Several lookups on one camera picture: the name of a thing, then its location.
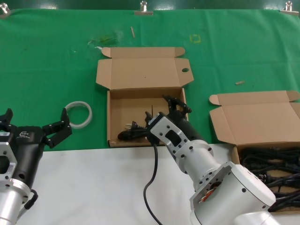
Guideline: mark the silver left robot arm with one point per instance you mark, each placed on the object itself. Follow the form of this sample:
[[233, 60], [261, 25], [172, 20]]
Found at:
[[9, 204]]

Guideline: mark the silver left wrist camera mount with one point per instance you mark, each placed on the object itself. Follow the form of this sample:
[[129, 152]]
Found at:
[[7, 150]]

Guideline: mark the small wooden chip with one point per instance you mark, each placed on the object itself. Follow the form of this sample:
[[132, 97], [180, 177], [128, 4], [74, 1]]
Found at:
[[240, 82]]

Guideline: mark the clear tape scrap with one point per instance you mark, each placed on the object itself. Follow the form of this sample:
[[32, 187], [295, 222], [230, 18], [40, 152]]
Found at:
[[98, 47]]

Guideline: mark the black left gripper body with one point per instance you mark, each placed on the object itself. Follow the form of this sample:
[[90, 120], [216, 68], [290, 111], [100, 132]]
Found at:
[[28, 145]]

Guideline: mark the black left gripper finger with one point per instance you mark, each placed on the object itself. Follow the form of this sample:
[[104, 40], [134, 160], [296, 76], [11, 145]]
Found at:
[[6, 117], [58, 131]]

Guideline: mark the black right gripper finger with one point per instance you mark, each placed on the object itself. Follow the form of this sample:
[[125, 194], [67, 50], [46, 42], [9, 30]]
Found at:
[[148, 118], [178, 106]]

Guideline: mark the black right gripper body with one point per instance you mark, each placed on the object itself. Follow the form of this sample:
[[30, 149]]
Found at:
[[187, 129]]

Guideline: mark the metal binder clip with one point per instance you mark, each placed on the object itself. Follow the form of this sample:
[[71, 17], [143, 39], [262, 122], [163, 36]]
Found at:
[[143, 12], [288, 7], [4, 10]]

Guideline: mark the cardboard box with round hole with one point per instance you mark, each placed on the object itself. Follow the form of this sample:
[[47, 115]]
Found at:
[[145, 70]]

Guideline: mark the plain open cardboard box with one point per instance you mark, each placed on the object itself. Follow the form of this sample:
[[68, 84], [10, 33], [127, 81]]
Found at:
[[257, 122]]

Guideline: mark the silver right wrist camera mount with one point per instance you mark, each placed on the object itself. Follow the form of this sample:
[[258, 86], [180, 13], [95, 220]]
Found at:
[[168, 127]]

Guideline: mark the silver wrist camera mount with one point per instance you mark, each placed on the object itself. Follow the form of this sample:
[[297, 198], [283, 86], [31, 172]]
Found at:
[[168, 127], [7, 150]]

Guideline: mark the clear plastic bag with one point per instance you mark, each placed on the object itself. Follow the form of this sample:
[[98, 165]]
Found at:
[[107, 38]]

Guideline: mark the thin wooden stick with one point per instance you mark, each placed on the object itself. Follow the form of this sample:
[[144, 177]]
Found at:
[[132, 32]]

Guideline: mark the clear tape roll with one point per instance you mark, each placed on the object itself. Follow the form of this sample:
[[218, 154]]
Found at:
[[89, 117]]

